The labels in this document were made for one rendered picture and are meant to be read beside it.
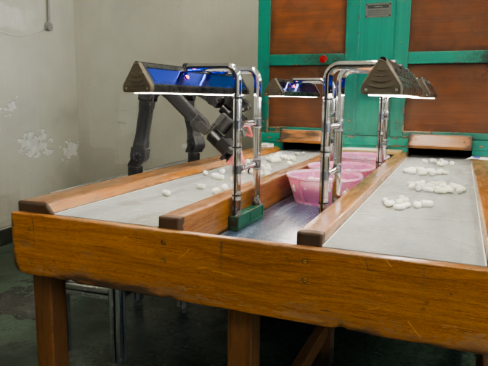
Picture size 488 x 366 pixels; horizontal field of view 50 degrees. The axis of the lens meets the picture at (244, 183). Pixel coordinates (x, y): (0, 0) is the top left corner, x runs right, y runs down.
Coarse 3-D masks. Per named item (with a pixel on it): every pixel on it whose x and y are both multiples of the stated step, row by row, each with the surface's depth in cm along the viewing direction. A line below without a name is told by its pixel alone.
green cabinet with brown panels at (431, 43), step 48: (288, 0) 283; (336, 0) 273; (384, 0) 264; (432, 0) 256; (480, 0) 248; (288, 48) 287; (336, 48) 277; (384, 48) 267; (432, 48) 259; (480, 48) 251; (480, 96) 254
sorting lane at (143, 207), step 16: (288, 160) 247; (192, 176) 193; (208, 176) 194; (224, 176) 194; (144, 192) 160; (160, 192) 160; (176, 192) 161; (192, 192) 161; (208, 192) 161; (80, 208) 136; (96, 208) 136; (112, 208) 137; (128, 208) 137; (144, 208) 137; (160, 208) 137; (176, 208) 138; (144, 224) 120
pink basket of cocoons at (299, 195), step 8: (288, 176) 180; (296, 176) 192; (304, 176) 194; (312, 176) 195; (344, 176) 192; (352, 176) 189; (360, 176) 183; (296, 184) 177; (304, 184) 174; (312, 184) 172; (344, 184) 172; (352, 184) 174; (296, 192) 179; (304, 192) 176; (312, 192) 174; (328, 192) 172; (296, 200) 182; (304, 200) 177; (312, 200) 175
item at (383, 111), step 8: (384, 104) 217; (384, 112) 231; (384, 120) 232; (384, 128) 232; (384, 136) 233; (384, 144) 229; (376, 152) 221; (384, 152) 234; (376, 160) 221; (384, 160) 234
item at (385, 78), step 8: (376, 64) 101; (384, 64) 101; (392, 64) 106; (376, 72) 101; (384, 72) 101; (392, 72) 100; (400, 72) 114; (368, 80) 102; (376, 80) 102; (384, 80) 101; (392, 80) 101; (400, 80) 103; (408, 80) 124; (416, 80) 155; (360, 88) 103; (368, 88) 102; (376, 88) 102; (384, 88) 101; (392, 88) 101; (400, 88) 100; (408, 88) 111; (416, 88) 134; (416, 96) 138
